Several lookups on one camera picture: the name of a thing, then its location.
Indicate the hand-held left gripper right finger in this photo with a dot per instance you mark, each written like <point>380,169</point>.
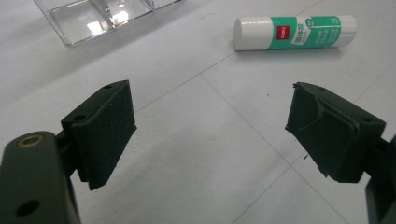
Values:
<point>330,137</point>

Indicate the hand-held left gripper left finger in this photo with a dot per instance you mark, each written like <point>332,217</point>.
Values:
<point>102,133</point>

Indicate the white and green glue stick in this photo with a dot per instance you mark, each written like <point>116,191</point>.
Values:
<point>294,33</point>

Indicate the clear plastic organizer box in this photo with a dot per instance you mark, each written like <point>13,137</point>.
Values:
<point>102,18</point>

